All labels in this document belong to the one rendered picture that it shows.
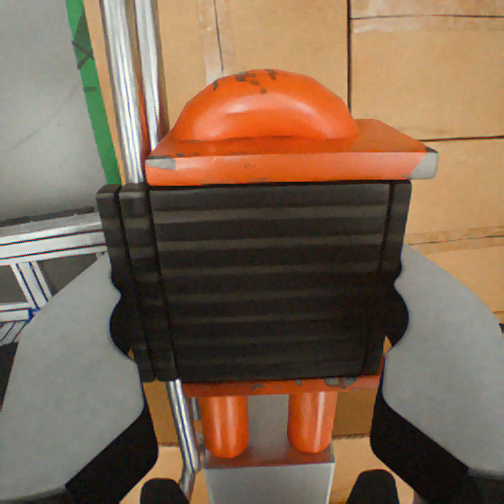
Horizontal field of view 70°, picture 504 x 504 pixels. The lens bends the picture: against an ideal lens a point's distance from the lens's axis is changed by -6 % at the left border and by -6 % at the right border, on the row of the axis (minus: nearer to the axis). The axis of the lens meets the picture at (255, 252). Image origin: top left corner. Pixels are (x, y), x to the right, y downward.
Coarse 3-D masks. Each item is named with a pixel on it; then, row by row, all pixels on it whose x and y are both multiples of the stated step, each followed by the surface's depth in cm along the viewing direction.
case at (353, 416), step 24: (144, 384) 46; (168, 408) 43; (336, 408) 42; (360, 408) 42; (168, 432) 40; (336, 432) 39; (360, 432) 39; (168, 456) 39; (336, 456) 40; (360, 456) 40; (144, 480) 41; (336, 480) 42
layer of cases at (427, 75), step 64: (192, 0) 53; (256, 0) 53; (320, 0) 53; (384, 0) 53; (448, 0) 53; (192, 64) 57; (256, 64) 57; (320, 64) 58; (384, 64) 58; (448, 64) 58; (448, 128) 63; (448, 192) 68; (448, 256) 75
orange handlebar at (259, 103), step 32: (224, 96) 10; (256, 96) 10; (288, 96) 10; (320, 96) 10; (192, 128) 10; (224, 128) 10; (256, 128) 10; (288, 128) 10; (320, 128) 10; (352, 128) 11; (224, 416) 16; (288, 416) 17; (320, 416) 16; (224, 448) 17; (320, 448) 17
